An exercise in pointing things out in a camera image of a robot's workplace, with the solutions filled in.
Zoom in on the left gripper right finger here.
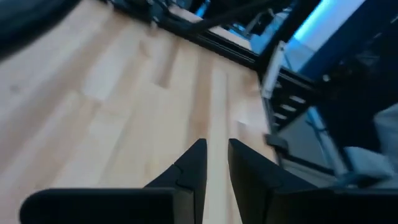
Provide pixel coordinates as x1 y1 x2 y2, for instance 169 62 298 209
228 138 398 224

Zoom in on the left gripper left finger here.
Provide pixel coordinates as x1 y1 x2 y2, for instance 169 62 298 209
19 138 208 224

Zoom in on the white box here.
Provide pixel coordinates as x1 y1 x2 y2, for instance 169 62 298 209
337 145 395 187

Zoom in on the black aluminium table frame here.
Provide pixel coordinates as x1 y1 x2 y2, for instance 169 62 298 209
102 0 398 175

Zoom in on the black cable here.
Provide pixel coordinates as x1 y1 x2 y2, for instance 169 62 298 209
186 0 280 35

